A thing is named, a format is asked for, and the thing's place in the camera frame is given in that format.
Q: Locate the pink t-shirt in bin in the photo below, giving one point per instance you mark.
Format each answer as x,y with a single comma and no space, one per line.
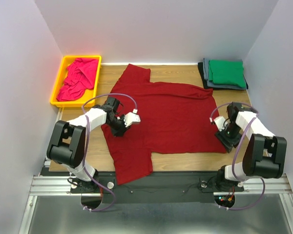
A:
81,76

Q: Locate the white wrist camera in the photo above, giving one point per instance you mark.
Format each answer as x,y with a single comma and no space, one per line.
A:
219,122
131,118

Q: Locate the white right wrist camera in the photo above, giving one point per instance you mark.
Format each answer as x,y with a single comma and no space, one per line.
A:
219,122

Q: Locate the folded black t-shirt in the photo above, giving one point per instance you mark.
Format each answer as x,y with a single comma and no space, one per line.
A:
206,85

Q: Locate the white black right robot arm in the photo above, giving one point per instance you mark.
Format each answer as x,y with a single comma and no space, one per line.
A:
259,153

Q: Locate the folded green t-shirt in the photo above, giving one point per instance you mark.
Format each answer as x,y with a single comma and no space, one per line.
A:
223,72

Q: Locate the aluminium extrusion rail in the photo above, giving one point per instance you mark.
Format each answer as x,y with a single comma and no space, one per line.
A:
58,186

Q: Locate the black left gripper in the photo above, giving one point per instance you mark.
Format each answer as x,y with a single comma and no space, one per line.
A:
120,131

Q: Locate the yellow plastic bin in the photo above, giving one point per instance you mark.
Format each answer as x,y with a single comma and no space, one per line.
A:
66,61

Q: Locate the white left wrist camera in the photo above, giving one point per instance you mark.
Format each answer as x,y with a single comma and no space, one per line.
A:
131,118

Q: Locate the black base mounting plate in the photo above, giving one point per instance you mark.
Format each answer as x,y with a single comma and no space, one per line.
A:
166,187

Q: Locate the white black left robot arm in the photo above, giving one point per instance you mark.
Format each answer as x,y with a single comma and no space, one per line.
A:
69,140

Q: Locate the dark red t-shirt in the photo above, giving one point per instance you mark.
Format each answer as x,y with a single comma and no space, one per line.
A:
174,120

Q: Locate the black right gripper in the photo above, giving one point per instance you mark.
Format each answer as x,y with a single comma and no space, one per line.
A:
227,142

